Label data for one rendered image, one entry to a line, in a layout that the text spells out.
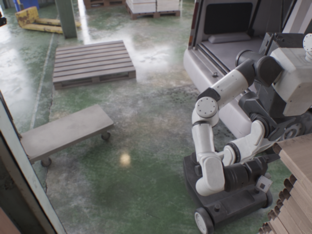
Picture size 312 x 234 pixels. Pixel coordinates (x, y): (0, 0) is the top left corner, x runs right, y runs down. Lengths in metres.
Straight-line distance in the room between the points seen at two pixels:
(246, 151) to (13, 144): 1.30
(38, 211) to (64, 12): 4.63
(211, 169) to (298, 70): 0.51
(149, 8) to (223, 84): 5.00
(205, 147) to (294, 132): 1.73
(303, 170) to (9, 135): 0.90
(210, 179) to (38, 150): 1.81
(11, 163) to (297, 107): 1.07
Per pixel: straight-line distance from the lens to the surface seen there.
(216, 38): 3.01
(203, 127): 0.90
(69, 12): 5.03
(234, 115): 2.15
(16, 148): 0.46
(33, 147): 2.43
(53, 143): 2.40
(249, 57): 1.04
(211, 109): 0.89
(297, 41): 1.26
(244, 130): 2.10
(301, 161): 1.04
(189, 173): 2.06
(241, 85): 0.97
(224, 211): 1.86
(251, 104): 1.37
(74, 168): 2.41
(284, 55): 1.11
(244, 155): 1.57
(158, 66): 3.80
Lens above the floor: 1.78
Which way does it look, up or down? 39 degrees down
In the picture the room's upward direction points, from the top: straight up
